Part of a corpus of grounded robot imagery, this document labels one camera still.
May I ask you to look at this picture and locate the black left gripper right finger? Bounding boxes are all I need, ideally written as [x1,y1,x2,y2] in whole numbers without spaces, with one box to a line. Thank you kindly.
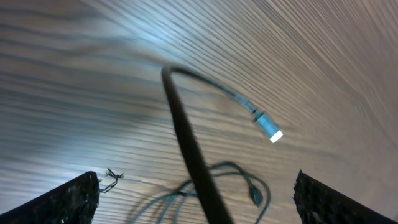
[293,172,397,224]

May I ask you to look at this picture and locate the black grey-plug USB cable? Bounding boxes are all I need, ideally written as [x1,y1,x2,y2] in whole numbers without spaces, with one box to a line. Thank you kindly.
[127,161,272,224]

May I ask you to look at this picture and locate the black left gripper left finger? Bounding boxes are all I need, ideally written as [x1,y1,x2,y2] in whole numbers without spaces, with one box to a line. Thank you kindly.
[1,171,100,224]

